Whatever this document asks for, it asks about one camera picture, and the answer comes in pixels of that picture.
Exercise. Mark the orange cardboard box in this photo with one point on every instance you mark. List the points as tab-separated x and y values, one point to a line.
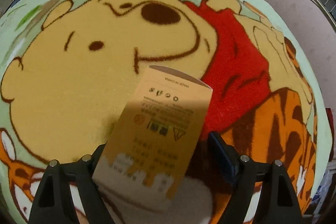
152	143

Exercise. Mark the Winnie the Pooh blanket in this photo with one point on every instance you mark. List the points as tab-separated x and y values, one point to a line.
134	88

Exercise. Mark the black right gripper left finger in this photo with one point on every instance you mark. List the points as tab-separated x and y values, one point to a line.
53	200

